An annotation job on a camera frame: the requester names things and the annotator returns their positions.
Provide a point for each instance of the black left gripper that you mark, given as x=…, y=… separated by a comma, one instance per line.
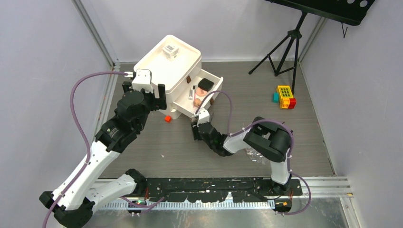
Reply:
x=158, y=103

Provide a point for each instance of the beige makeup sponge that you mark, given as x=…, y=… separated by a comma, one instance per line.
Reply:
x=197, y=102

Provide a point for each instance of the yellow toy block house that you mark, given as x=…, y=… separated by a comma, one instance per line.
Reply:
x=285, y=94

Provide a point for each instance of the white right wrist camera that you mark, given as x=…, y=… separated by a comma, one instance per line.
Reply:
x=203, y=116

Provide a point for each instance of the pink eyebrow brush comb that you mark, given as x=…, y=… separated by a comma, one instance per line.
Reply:
x=194, y=96

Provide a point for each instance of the white small cream tube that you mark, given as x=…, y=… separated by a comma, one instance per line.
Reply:
x=191, y=94

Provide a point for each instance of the black compact case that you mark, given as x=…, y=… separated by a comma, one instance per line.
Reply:
x=206, y=84

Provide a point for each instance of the clear plastic bag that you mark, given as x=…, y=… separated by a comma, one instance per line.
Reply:
x=256, y=157

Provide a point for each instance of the black music stand tray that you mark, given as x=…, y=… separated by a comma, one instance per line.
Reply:
x=350, y=12

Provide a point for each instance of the red toy block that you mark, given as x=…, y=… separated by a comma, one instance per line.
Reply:
x=292, y=103

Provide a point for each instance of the white drawer organizer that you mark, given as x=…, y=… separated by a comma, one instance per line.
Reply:
x=178, y=76

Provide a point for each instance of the small orange red cube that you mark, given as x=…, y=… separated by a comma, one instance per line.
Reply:
x=168, y=119

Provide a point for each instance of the teal wooden block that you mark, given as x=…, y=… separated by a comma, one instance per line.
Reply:
x=276, y=97

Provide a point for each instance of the pink powder puff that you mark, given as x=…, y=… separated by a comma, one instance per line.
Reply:
x=200, y=92

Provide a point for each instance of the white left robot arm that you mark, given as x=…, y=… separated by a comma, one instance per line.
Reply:
x=73, y=203

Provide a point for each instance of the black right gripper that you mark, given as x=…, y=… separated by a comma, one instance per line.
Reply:
x=196, y=133

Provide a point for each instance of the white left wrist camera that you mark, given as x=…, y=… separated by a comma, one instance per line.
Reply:
x=141, y=79

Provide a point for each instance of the white barcode box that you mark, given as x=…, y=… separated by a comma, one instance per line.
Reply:
x=170, y=51

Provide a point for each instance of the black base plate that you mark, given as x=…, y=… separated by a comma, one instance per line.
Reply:
x=244, y=189

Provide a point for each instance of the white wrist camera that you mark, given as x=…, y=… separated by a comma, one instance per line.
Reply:
x=141, y=79
x=203, y=116

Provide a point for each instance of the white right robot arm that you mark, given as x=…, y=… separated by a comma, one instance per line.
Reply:
x=272, y=139

